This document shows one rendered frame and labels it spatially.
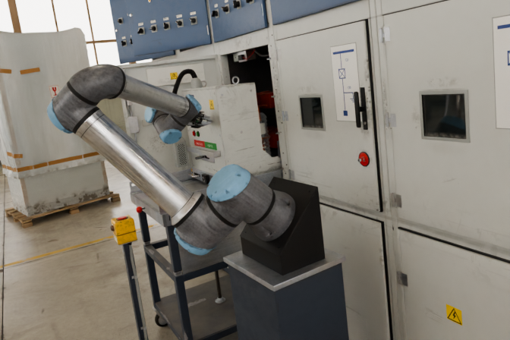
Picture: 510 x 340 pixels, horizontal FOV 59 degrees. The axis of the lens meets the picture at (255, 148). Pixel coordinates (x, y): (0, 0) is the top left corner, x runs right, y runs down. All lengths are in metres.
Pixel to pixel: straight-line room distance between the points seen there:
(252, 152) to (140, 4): 1.41
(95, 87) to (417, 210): 1.17
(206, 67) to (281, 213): 1.53
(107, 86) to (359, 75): 0.92
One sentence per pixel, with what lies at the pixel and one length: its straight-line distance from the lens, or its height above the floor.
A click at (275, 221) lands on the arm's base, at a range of 1.57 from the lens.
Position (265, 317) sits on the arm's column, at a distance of 1.68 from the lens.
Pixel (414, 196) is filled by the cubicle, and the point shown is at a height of 0.94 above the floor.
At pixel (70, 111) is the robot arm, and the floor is 1.39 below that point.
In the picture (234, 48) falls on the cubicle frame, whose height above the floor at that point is 1.59.
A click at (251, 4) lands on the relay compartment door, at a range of 2.42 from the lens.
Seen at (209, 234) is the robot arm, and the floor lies 0.92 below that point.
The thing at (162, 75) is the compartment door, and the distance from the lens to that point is 2.82.
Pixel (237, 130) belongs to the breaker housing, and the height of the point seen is 1.16.
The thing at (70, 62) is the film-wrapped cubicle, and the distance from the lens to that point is 6.10.
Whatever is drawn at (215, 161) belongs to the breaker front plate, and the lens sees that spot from 2.40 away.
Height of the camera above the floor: 1.43
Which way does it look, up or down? 9 degrees down
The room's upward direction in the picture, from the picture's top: 7 degrees counter-clockwise
